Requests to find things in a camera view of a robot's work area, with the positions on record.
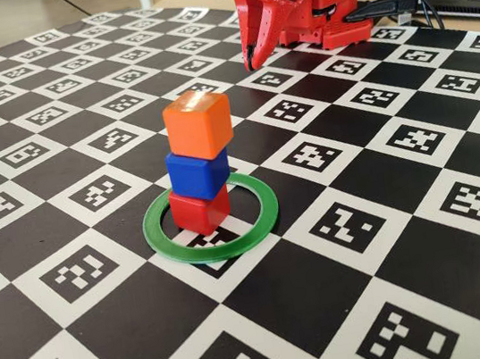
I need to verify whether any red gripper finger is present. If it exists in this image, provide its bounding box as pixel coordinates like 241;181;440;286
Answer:
233;0;272;71
240;0;301;71

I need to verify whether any orange cube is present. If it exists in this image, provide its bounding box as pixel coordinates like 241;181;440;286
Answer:
159;84;239;167

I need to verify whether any blue cube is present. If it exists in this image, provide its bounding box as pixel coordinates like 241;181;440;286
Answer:
164;144;234;206

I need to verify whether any red cube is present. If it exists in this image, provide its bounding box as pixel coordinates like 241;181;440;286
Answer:
167;182;235;241

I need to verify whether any flat black power connector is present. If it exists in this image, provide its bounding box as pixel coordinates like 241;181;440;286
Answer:
342;0;420;25

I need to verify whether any black white marker board mat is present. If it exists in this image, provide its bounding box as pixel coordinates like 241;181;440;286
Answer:
0;0;480;359

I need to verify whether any green flat ring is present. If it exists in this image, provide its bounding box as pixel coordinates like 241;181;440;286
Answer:
136;166;287;273

